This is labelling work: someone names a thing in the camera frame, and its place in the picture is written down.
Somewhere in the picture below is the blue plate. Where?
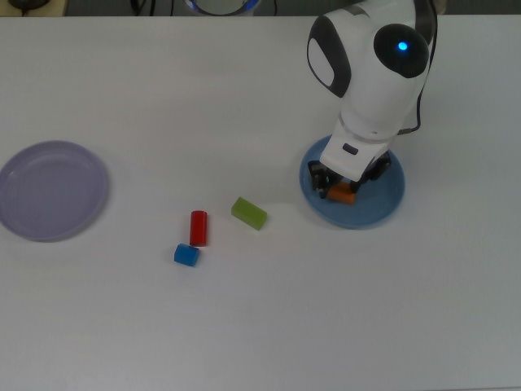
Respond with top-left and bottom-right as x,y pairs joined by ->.
299,135 -> 407,231

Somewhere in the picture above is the blue block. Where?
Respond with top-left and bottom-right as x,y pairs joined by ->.
173,243 -> 201,268

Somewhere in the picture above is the dark rounded object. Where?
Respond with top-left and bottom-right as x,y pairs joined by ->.
7,0 -> 50,11

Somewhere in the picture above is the white robot base blue ring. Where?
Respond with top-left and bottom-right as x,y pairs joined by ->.
183,0 -> 261,16

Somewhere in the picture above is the green rectangular block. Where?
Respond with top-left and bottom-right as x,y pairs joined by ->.
230,196 -> 269,231

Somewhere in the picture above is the orange rectangular block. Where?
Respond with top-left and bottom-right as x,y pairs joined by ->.
327,182 -> 357,204

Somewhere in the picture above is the red cylinder block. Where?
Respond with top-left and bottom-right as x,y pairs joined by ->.
189,209 -> 208,248

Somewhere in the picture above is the purple plate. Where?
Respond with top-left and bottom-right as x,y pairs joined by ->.
0,140 -> 111,243

